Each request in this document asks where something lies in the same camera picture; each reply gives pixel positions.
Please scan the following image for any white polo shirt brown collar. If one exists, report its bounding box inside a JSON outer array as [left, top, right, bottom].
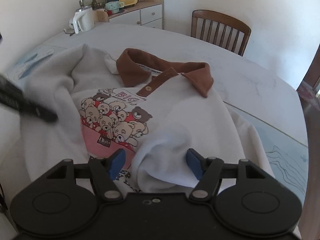
[[21, 44, 272, 194]]

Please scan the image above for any blue white patterned table mat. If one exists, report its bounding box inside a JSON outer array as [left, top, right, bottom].
[[5, 45, 309, 202]]

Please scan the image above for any white electric kettle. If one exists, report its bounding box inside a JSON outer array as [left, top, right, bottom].
[[73, 5, 95, 34]]

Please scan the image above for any wooden knife block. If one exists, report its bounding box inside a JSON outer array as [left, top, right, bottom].
[[94, 10, 109, 23]]

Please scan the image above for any mint green mug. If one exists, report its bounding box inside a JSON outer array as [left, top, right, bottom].
[[105, 1, 125, 14]]

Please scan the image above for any white wood-top sideboard cabinet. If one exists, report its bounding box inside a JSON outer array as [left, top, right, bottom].
[[109, 0, 164, 29]]

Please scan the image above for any brown wooden slatted chair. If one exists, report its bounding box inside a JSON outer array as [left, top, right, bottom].
[[190, 10, 251, 56]]

